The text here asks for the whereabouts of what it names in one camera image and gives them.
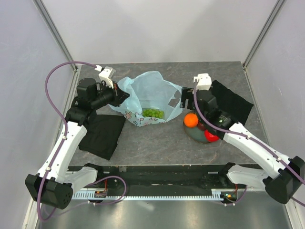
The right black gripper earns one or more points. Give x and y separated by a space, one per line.
187 93

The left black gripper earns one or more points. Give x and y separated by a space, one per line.
118 95

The light blue plastic bag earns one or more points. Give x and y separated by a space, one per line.
149 90

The green grape bunch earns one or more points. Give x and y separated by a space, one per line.
151 112

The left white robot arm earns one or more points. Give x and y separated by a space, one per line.
51 186

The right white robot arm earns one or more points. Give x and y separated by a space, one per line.
220 114

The orange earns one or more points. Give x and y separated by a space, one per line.
191 120

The left black cloth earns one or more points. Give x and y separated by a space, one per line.
102 135

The black cloth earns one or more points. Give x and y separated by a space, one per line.
102 135
231 102

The dark purple plum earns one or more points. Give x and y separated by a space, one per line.
201 126

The dark fruit plate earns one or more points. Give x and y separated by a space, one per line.
195 133

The red apple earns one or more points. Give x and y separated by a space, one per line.
210 137

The right black cloth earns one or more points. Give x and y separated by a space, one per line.
231 102

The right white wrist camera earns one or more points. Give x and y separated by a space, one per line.
203 81

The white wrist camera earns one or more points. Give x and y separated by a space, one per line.
203 81
105 74

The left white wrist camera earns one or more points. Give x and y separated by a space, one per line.
105 74

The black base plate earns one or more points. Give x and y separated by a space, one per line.
157 180

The toothed cable duct rail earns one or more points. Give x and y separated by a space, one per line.
93 195

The left aluminium corner post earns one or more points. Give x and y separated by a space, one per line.
53 29

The aluminium corner post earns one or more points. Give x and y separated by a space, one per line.
53 29
263 32

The right aluminium corner post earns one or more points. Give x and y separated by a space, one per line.
263 32

